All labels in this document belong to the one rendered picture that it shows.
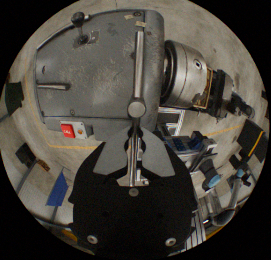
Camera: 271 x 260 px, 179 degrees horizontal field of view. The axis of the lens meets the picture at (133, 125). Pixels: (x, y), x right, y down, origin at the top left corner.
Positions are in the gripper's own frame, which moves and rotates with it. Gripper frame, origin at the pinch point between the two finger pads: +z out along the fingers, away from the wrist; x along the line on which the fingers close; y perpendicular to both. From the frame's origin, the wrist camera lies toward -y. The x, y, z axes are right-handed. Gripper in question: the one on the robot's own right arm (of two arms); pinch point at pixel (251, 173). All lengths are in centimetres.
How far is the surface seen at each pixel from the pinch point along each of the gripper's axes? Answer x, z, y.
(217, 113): -56, -32, 55
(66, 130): -89, -127, 20
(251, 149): 196, 312, 81
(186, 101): -82, -81, 27
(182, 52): -99, -79, 23
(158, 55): -99, -88, 21
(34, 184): 149, -1148, -40
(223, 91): -75, -25, 51
